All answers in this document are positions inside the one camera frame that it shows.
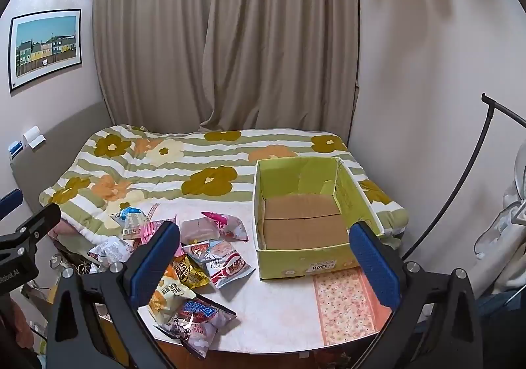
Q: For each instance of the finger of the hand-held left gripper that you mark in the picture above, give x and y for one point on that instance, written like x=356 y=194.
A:
x=9 y=199
x=35 y=223

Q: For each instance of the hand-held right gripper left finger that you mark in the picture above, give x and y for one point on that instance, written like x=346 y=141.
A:
x=158 y=258

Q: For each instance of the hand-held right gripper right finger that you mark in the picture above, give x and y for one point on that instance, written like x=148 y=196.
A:
x=376 y=266

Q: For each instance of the pink snack packet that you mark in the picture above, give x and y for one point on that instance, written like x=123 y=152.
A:
x=148 y=231

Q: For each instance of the gold and brown snack packet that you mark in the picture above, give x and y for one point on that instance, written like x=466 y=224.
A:
x=189 y=272

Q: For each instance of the orange and yellow snack packet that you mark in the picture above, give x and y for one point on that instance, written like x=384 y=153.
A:
x=168 y=295

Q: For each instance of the purple and blue snack packet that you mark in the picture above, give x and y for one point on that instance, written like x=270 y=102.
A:
x=197 y=319

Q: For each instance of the yellow bear cardboard box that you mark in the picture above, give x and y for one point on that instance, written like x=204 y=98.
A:
x=304 y=225

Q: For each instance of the pink bedding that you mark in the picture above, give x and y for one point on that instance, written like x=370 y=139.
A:
x=61 y=230

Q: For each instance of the blue and white snack packet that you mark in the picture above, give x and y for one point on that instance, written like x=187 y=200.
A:
x=131 y=221

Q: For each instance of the blue and white small box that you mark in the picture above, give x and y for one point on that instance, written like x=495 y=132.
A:
x=15 y=149

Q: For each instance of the cartoon print snack packet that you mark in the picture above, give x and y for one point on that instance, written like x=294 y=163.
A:
x=209 y=250

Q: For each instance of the grey padded headboard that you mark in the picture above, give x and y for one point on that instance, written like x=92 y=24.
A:
x=61 y=139

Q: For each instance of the floral striped blanket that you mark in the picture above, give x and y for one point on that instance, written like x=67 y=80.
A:
x=164 y=172

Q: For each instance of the white tablecloth with pink trim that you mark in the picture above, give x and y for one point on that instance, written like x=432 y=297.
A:
x=279 y=311

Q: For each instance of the pale hanging garment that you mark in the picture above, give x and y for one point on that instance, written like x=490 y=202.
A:
x=509 y=229

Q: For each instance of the framed picture of houses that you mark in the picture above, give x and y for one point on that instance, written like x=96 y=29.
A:
x=45 y=48

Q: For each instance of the black clothes rack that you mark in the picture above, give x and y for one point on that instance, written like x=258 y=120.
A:
x=487 y=110

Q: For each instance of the beige curtain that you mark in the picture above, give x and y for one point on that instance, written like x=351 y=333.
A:
x=205 y=44

